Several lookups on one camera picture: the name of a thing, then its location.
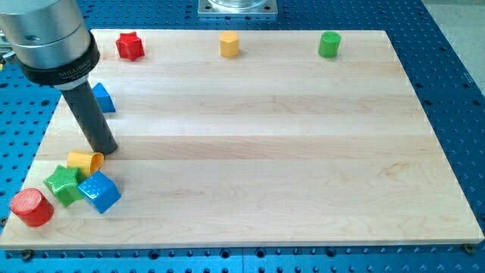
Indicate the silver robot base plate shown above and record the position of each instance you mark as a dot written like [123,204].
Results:
[239,7]

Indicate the red cylinder block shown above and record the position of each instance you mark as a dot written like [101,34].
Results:
[32,207]

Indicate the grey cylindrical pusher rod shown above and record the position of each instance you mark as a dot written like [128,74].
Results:
[85,108]

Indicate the blue triangle block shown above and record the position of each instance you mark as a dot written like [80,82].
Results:
[103,98]

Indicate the green cylinder block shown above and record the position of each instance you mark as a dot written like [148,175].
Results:
[329,44]

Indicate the yellow hexagon block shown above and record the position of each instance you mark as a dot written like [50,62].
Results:
[229,44]

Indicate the blue perforated table plate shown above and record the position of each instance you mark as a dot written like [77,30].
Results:
[450,96]

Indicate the green star block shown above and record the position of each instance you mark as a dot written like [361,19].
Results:
[63,184]

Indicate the red star block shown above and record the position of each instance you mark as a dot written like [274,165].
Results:
[130,46]

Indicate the blue cube block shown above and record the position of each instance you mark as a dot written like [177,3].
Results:
[99,191]

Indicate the light wooden board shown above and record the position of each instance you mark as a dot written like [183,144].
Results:
[275,147]

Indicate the yellow hollow block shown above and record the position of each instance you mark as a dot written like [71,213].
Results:
[87,162]

